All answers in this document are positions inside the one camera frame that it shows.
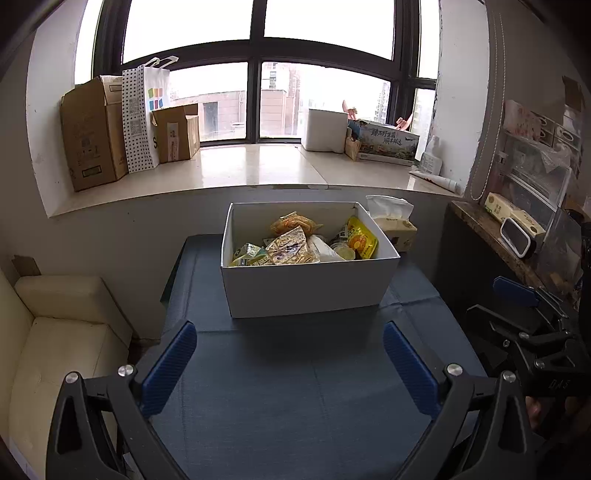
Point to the yellow tissue box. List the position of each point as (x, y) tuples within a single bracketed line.
[(505, 210)]

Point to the bright yellow snack packet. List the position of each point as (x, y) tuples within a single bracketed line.
[(362, 237)]

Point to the white snack packet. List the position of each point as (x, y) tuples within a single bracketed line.
[(323, 249)]

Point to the tall brown cardboard box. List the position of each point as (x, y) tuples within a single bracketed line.
[(90, 138)]

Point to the white dotted paper bag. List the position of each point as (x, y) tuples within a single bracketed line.
[(138, 138)]

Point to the orange crispy snack packet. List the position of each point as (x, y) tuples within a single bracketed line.
[(293, 224)]

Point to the soft tissue pack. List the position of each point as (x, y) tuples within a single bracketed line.
[(397, 228)]

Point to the yellow square snack packet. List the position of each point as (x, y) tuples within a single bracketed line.
[(290, 248)]

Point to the blue tablecloth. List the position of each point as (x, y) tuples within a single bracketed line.
[(286, 392)]

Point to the open brown cardboard box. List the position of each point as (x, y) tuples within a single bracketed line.
[(178, 134)]

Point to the white foam box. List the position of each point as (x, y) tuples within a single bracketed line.
[(323, 131)]

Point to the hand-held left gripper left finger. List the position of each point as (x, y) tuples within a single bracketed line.
[(168, 364)]

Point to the white tube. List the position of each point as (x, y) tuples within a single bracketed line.
[(434, 181)]

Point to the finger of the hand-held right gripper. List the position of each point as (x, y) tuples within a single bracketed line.
[(503, 327), (515, 290)]

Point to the marble windowsill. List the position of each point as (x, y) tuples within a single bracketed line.
[(254, 166)]

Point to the landscape printed box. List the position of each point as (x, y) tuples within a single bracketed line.
[(388, 145)]

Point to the white cardboard box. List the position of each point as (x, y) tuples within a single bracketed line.
[(300, 290)]

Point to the yellow jelly cup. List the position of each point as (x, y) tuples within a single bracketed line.
[(344, 252)]

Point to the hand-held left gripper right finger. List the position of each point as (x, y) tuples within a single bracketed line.
[(411, 364)]

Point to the person's right hand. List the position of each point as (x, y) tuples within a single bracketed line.
[(535, 410)]

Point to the white and black desk clock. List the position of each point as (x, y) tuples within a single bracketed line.
[(517, 237)]

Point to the brown marble side shelf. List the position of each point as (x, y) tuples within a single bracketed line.
[(480, 230)]

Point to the clear acrylic stand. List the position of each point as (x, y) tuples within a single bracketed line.
[(561, 254)]

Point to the clear plastic organizer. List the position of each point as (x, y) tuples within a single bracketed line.
[(535, 175)]

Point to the dark window frame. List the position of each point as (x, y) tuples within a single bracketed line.
[(256, 101)]

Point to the green seaweed snack packet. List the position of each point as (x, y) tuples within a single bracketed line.
[(249, 256)]

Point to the cream sofa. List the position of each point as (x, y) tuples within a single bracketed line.
[(60, 350)]

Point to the small brown paper bag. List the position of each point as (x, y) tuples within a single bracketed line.
[(352, 150)]

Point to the pink printed pack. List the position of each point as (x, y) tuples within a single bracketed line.
[(524, 120)]

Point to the clear dark meat snack packet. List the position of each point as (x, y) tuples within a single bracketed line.
[(340, 231)]

